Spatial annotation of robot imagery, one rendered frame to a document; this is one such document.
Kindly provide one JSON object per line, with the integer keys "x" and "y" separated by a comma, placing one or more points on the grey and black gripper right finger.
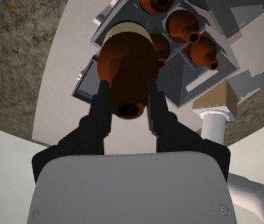
{"x": 170, "y": 133}

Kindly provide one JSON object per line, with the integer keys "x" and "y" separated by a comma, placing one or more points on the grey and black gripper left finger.
{"x": 87, "y": 138}

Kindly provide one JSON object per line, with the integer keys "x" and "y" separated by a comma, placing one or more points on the dark grey crate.
{"x": 177, "y": 74}

